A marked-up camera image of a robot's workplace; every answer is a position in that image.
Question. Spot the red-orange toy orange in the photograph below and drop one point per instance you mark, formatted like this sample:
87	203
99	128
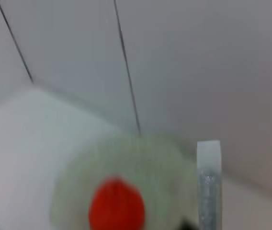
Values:
116	206

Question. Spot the grey marker pen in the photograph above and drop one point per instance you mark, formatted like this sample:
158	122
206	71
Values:
209	187

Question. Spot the translucent wavy fruit plate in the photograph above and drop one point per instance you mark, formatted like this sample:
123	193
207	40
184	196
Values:
160	172

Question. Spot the black mesh pen holder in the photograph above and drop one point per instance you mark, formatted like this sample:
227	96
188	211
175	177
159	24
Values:
189	225

